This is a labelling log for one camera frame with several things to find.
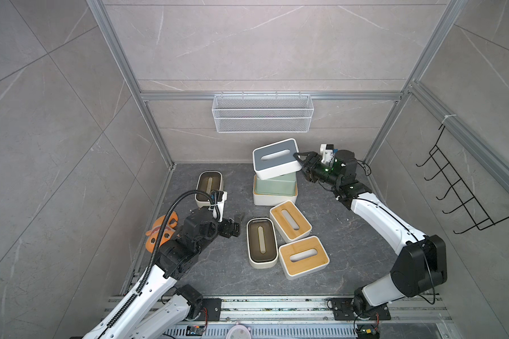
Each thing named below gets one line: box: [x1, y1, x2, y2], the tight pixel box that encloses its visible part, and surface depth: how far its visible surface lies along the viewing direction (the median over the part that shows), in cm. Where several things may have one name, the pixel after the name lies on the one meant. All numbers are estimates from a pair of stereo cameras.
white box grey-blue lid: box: [252, 138, 303, 181], surface depth 81 cm
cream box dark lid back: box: [195, 170, 225, 209], surface depth 106 cm
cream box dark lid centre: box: [246, 217, 279, 270], surface depth 85 cm
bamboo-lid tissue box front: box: [278, 235, 331, 280], surface depth 83 cm
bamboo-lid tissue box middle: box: [269, 199, 313, 243], surface depth 93 cm
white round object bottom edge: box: [225, 324, 252, 339], surface depth 69 cm
